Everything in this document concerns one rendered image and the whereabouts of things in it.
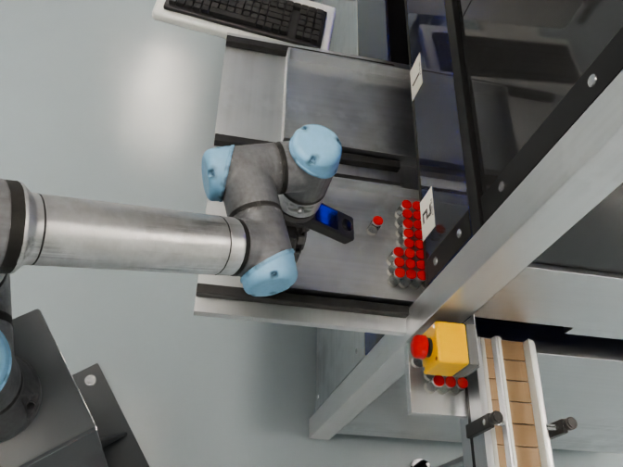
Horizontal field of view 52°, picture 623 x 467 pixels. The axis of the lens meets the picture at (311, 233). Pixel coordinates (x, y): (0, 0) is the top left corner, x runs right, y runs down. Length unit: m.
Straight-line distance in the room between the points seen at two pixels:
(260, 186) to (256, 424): 1.26
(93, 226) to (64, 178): 1.66
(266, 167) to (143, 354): 1.27
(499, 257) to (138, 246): 0.50
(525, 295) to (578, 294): 0.08
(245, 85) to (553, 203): 0.83
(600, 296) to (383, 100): 0.69
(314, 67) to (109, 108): 1.17
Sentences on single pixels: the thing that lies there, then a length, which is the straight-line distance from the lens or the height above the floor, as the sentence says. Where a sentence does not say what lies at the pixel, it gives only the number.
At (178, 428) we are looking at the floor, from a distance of 2.01.
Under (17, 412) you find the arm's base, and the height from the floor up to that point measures 0.85.
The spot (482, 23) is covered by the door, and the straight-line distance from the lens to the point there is 1.16.
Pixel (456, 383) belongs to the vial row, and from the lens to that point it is 1.20.
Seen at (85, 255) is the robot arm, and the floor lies 1.33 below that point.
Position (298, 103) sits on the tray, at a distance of 1.46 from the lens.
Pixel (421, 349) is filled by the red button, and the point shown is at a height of 1.01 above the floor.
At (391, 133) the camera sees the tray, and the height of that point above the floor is 0.88.
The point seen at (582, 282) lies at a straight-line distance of 1.07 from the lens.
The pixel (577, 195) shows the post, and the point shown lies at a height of 1.40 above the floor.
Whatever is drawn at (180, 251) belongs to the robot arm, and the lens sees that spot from 0.76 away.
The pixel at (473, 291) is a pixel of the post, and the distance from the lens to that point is 1.05.
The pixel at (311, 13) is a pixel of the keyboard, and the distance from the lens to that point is 1.76.
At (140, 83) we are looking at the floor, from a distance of 2.62.
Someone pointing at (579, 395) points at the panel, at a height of 0.64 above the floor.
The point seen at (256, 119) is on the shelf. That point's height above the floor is 0.88.
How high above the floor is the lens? 1.97
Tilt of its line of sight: 58 degrees down
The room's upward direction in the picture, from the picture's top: 24 degrees clockwise
